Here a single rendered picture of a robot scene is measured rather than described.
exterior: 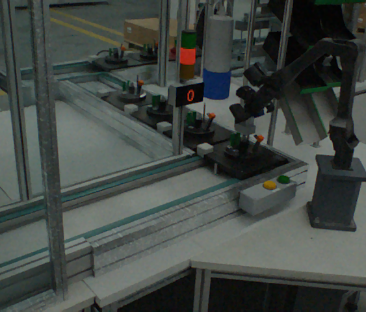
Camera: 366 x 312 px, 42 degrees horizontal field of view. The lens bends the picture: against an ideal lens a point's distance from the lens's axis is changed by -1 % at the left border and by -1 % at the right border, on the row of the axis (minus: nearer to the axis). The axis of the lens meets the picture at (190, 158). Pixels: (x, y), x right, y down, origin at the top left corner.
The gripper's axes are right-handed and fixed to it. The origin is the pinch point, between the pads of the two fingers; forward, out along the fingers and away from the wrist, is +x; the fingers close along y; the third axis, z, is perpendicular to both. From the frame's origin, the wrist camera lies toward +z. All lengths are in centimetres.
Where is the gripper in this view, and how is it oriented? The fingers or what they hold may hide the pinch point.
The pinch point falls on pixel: (244, 116)
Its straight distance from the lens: 175.4
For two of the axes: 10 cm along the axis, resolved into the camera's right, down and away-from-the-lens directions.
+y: -7.6, 2.4, -6.0
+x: -4.4, 4.8, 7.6
